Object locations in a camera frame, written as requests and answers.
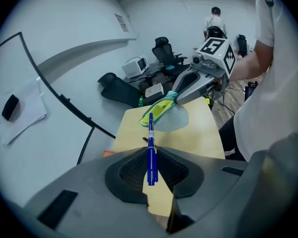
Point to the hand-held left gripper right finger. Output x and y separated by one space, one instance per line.
213 187

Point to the whiteboard on black stand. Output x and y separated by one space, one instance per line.
27 83

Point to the white boxy appliance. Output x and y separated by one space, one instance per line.
134 67

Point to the light blue pouch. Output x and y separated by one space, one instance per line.
173 119

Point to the teal cloth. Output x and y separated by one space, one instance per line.
170 67

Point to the person's white shirt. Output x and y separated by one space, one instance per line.
263 95

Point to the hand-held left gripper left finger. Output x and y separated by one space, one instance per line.
89 182

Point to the white paper sheets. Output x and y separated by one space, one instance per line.
32 113

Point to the green plastic bottle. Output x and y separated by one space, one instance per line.
140 101

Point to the grey wall trunking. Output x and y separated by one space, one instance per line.
89 48

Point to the person's right forearm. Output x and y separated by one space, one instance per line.
250 63

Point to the black whiteboard eraser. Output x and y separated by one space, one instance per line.
10 108

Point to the white plastic box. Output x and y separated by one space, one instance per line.
154 90

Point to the blue pen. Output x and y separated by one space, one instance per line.
152 152

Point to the round black marble table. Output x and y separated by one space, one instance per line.
154 69

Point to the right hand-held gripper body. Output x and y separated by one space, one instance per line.
213 48

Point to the wall poster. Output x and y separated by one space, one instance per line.
121 22

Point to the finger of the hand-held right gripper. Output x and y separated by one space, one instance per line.
188 79
193 94

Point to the black office chair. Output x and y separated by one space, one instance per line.
119 90
165 51
242 44

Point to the person's black trousers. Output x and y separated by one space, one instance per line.
228 133

